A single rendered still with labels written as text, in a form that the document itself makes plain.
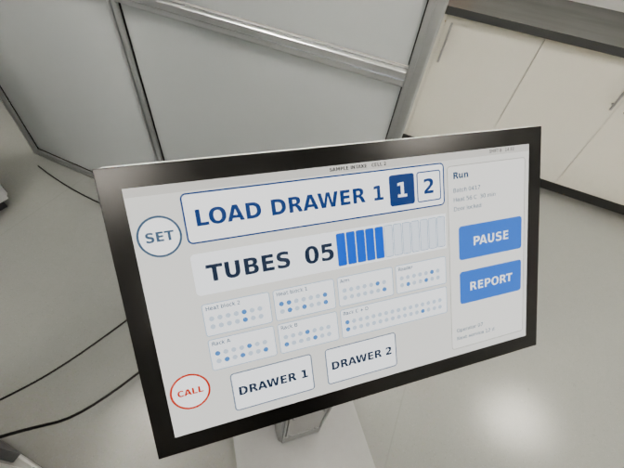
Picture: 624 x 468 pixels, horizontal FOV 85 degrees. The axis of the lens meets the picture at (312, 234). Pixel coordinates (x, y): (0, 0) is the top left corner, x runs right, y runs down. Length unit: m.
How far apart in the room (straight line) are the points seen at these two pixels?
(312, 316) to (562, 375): 1.63
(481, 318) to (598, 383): 1.53
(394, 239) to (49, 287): 1.69
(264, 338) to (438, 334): 0.23
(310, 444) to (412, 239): 1.07
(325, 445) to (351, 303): 1.03
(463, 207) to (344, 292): 0.18
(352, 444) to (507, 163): 1.14
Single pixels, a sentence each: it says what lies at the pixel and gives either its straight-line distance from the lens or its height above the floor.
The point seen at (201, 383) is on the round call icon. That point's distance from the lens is 0.42.
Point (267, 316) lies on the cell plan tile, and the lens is 0.39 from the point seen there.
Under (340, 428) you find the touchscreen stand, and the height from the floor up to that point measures 0.04.
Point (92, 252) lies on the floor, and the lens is 1.97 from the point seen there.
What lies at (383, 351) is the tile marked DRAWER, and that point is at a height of 1.00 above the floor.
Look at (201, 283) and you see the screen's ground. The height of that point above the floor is 1.10.
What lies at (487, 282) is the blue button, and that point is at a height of 1.05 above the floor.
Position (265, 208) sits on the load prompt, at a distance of 0.36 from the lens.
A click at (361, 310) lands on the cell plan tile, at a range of 0.42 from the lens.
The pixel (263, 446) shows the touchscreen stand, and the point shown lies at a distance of 1.39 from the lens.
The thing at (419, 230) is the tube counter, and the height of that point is 1.12.
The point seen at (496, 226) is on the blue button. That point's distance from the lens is 0.50.
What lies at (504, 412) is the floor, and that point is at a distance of 1.72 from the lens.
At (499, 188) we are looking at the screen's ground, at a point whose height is 1.14.
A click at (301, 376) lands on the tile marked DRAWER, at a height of 1.00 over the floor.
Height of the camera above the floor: 1.41
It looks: 49 degrees down
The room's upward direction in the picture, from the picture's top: 9 degrees clockwise
